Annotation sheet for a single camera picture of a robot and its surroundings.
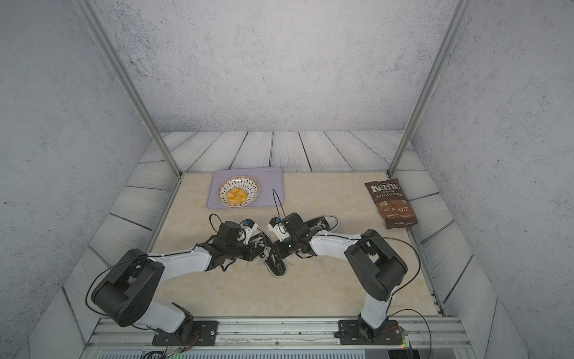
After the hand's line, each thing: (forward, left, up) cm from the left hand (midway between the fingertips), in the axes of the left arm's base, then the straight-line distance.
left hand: (265, 250), depth 88 cm
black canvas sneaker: (-2, -3, -1) cm, 3 cm away
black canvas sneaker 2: (+12, -25, 0) cm, 28 cm away
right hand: (-1, -3, +1) cm, 3 cm away
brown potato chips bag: (+24, -58, -3) cm, 63 cm away
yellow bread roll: (+28, +16, -1) cm, 32 cm away
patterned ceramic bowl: (+38, +11, -2) cm, 39 cm away
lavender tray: (+39, 0, -2) cm, 39 cm away
